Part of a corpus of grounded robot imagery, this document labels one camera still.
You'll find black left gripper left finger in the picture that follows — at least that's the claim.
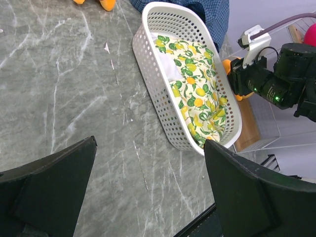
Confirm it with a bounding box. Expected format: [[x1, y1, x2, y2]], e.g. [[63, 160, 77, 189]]
[[0, 136, 97, 237]]

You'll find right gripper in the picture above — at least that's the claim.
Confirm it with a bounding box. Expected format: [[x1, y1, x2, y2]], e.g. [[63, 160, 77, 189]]
[[228, 56, 291, 109]]

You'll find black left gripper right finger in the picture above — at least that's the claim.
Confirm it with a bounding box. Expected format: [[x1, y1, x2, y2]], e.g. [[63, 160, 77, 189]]
[[203, 138, 316, 237]]

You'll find yellow plush red dotted dress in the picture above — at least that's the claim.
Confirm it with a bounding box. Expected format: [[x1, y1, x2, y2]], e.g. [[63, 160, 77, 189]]
[[222, 59, 254, 101]]

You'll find black-haired doll pink striped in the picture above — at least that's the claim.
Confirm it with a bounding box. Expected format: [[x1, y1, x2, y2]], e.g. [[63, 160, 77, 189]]
[[303, 23, 316, 46]]

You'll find yellow plush face-down red dress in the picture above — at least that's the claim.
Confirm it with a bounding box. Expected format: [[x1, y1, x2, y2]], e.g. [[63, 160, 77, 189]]
[[73, 0, 116, 11]]

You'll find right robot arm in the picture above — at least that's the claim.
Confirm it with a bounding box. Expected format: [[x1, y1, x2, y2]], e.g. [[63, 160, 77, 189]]
[[228, 43, 316, 121]]

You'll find lemon print cloth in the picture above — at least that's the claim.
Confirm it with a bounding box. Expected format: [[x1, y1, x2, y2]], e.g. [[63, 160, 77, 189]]
[[151, 34, 228, 148]]

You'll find white plastic basket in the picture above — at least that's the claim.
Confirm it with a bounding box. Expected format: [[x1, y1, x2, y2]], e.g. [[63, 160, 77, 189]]
[[132, 1, 243, 157]]

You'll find blue checked cloth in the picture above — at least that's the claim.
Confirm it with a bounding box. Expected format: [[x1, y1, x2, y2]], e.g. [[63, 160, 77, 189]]
[[128, 0, 230, 53]]

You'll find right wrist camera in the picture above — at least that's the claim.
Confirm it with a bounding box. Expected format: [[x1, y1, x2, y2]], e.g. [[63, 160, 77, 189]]
[[238, 25, 271, 69]]

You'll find white wire wooden shelf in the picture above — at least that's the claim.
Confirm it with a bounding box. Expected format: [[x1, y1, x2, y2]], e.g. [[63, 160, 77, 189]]
[[222, 13, 316, 153]]

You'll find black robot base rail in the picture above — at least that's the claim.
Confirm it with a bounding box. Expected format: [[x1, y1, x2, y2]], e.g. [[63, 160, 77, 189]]
[[172, 153, 316, 237]]

